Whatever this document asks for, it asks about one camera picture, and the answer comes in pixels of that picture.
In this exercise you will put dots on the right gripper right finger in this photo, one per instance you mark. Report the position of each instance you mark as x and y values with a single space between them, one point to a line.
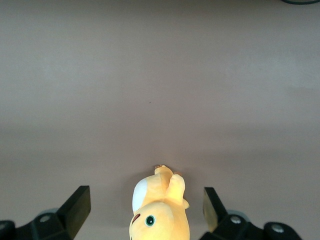
235 230

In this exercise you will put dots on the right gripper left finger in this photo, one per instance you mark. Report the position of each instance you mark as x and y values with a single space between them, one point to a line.
67 215

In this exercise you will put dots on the brown table cover sheet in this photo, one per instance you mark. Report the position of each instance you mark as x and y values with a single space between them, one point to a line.
160 75

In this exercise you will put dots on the yellow plush toy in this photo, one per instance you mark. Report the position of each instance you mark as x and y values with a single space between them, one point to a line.
165 215

